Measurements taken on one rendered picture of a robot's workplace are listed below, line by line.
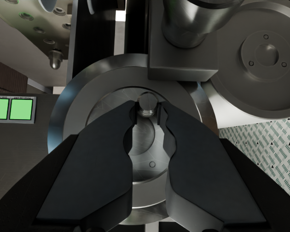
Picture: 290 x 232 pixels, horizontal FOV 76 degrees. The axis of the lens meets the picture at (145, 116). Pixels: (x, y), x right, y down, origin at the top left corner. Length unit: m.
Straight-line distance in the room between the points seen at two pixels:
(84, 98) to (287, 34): 0.20
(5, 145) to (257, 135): 0.56
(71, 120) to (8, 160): 0.44
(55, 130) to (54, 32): 0.33
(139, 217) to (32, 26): 0.42
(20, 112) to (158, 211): 0.47
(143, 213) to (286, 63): 0.18
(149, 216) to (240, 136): 0.24
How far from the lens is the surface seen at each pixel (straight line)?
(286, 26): 0.24
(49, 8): 0.21
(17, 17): 0.47
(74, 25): 0.21
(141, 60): 0.18
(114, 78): 0.16
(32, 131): 0.56
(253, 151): 0.33
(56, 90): 5.13
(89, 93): 0.16
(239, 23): 0.22
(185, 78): 0.16
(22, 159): 0.57
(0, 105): 0.60
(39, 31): 0.50
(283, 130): 0.28
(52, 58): 0.56
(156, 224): 0.54
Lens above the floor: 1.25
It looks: 7 degrees down
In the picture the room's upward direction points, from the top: 179 degrees counter-clockwise
